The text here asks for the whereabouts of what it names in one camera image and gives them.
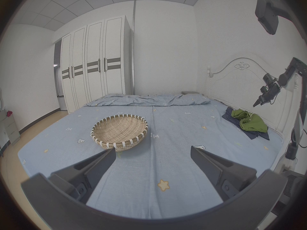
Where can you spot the grey bedside table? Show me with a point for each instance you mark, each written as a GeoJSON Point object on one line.
{"type": "Point", "coordinates": [191, 93]}

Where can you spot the bed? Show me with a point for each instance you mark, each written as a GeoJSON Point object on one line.
{"type": "Point", "coordinates": [168, 133]}

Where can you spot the round woven basket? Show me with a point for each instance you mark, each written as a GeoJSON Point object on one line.
{"type": "Point", "coordinates": [120, 130]}

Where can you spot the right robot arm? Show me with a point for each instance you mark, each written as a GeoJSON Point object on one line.
{"type": "Point", "coordinates": [297, 118]}

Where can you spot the white wardrobe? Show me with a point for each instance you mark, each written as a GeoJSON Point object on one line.
{"type": "Point", "coordinates": [96, 56]}

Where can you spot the dark blue printed T-shirt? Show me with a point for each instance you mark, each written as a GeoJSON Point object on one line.
{"type": "Point", "coordinates": [230, 117]}

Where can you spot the small red object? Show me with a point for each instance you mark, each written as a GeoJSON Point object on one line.
{"type": "Point", "coordinates": [9, 113]}

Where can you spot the pale blue quilt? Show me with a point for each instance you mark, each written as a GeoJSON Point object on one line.
{"type": "Point", "coordinates": [144, 100]}

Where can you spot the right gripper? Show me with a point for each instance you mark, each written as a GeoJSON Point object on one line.
{"type": "Point", "coordinates": [271, 92]}

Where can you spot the grey chest of drawers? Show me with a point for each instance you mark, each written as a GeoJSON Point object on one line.
{"type": "Point", "coordinates": [10, 128]}

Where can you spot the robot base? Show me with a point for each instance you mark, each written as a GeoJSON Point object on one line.
{"type": "Point", "coordinates": [293, 183]}

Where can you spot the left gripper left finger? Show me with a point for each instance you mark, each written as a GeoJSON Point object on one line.
{"type": "Point", "coordinates": [96, 166]}

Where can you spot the green shorts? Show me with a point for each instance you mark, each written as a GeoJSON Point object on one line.
{"type": "Point", "coordinates": [254, 124]}

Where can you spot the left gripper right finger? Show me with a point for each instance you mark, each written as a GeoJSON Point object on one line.
{"type": "Point", "coordinates": [211, 166]}

